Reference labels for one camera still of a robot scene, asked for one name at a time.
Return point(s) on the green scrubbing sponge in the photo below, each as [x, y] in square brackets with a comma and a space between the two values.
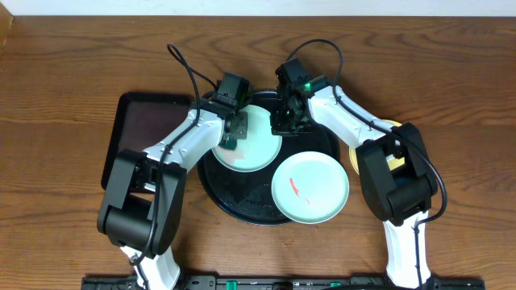
[229, 143]

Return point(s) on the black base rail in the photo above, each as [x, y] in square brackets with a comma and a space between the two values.
[209, 282]

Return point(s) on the round black tray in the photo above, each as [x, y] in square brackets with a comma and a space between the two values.
[247, 196]

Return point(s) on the light blue plate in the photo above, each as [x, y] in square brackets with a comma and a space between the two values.
[255, 152]
[310, 187]

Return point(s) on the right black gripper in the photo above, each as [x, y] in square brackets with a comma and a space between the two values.
[277, 128]

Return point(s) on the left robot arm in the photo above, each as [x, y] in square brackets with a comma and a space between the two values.
[141, 207]

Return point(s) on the black rectangular tray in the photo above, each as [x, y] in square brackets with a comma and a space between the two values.
[142, 120]

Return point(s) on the yellow plate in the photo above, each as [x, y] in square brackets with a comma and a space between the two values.
[391, 160]

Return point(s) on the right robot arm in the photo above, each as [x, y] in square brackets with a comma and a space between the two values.
[397, 178]

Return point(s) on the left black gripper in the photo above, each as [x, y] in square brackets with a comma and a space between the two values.
[239, 126]

